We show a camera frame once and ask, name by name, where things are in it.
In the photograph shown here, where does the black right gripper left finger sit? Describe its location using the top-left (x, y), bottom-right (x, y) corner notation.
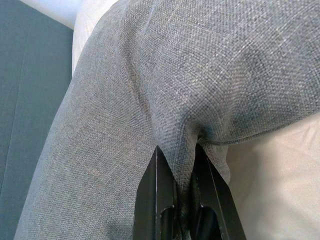
top-left (133, 146), bottom-right (180, 240)

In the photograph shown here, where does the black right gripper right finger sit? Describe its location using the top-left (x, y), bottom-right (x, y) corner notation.
top-left (191, 143), bottom-right (247, 240)

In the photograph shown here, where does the grey fabric pillow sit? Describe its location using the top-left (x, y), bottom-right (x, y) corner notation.
top-left (14, 0), bottom-right (320, 240)

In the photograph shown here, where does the beige sheeted mattress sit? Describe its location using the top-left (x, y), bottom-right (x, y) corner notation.
top-left (19, 0), bottom-right (320, 240)

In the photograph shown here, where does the blue fabric bed headboard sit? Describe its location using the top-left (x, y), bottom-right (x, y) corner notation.
top-left (0, 0), bottom-right (76, 240)

